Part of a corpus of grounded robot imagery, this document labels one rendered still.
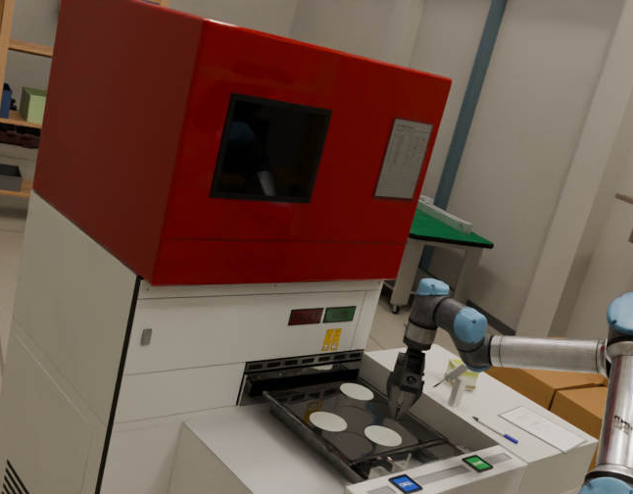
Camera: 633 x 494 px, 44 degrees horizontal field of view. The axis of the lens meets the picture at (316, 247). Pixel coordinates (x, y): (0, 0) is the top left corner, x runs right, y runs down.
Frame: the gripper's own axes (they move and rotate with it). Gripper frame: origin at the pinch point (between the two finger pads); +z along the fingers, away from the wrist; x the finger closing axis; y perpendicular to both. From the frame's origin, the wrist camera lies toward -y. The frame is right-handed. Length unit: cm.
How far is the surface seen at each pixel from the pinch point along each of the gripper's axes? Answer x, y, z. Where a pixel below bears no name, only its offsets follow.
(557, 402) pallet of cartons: -88, 196, 59
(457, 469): -16.7, -10.3, 4.1
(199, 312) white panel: 54, -5, -13
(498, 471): -26.7, -6.4, 3.7
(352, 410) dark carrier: 10.8, 15.9, 9.8
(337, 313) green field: 22.4, 31.1, -10.8
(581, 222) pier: -106, 361, -9
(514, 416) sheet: -33.6, 27.9, 2.9
